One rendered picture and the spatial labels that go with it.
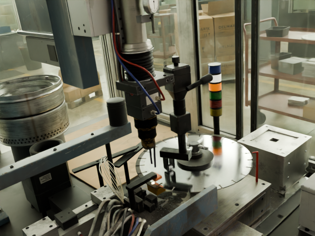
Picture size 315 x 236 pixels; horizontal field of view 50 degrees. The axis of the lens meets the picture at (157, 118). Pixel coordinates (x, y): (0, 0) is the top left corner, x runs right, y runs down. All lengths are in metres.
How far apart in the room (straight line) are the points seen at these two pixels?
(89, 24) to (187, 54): 0.84
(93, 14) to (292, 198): 0.84
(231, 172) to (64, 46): 0.54
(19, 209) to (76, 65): 0.65
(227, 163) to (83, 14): 0.55
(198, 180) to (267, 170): 0.35
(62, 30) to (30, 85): 0.77
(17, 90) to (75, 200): 0.65
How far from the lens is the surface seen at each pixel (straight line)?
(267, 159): 1.18
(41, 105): 1.37
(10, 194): 1.44
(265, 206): 1.11
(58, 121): 1.43
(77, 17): 0.79
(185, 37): 1.52
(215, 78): 1.20
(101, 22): 0.77
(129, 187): 0.86
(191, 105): 1.59
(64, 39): 0.88
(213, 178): 0.92
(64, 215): 0.99
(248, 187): 1.07
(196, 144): 0.98
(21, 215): 1.30
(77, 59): 0.84
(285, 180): 1.20
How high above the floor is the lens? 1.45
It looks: 22 degrees down
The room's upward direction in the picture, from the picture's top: 6 degrees counter-clockwise
